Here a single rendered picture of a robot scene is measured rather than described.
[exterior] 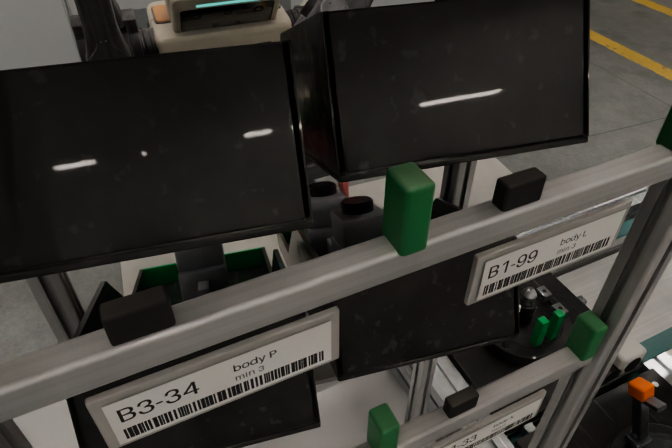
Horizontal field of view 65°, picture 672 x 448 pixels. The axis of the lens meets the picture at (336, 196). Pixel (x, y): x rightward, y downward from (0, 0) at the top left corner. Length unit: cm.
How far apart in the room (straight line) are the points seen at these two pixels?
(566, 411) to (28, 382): 37
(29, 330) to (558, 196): 218
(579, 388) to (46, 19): 336
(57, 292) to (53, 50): 324
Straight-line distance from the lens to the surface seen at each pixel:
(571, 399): 45
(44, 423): 95
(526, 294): 79
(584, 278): 104
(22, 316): 238
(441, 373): 80
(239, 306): 18
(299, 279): 19
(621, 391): 84
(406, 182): 18
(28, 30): 356
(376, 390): 88
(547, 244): 25
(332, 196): 55
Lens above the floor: 161
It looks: 39 degrees down
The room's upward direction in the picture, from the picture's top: straight up
